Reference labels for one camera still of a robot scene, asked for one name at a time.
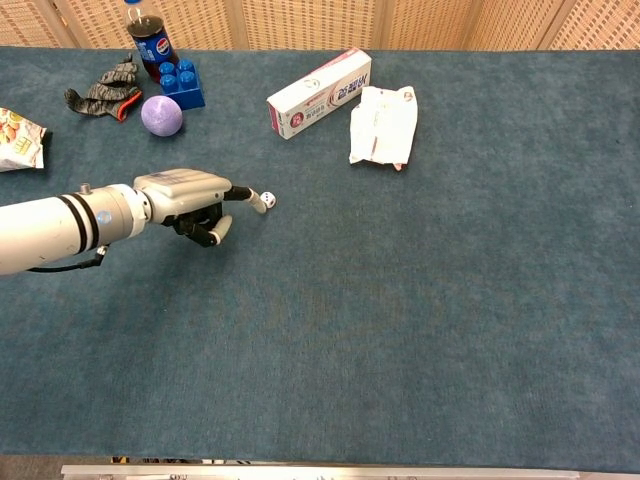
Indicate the purple ball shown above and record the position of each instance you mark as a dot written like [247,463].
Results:
[161,116]

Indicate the metal table frame rail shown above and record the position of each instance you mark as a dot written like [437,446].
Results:
[320,472]

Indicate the blue toy building block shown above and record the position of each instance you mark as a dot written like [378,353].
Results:
[183,86]

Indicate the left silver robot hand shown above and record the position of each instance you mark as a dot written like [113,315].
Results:
[182,192]

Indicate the small white die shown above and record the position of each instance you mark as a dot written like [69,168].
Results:
[269,199]

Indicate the snack chip bag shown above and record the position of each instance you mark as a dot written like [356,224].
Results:
[20,142]

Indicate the pepsi cola bottle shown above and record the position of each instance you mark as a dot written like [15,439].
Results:
[145,40]

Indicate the woven rattan folding screen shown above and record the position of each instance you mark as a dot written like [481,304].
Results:
[320,22]

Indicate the teal felt table cloth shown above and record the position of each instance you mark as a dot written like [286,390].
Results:
[320,325]

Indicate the white tissue pack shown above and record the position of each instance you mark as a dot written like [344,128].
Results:
[384,125]

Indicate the white toothpaste box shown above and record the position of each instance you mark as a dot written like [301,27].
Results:
[320,95]

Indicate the grey work glove orange cuff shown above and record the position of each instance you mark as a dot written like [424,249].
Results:
[106,94]

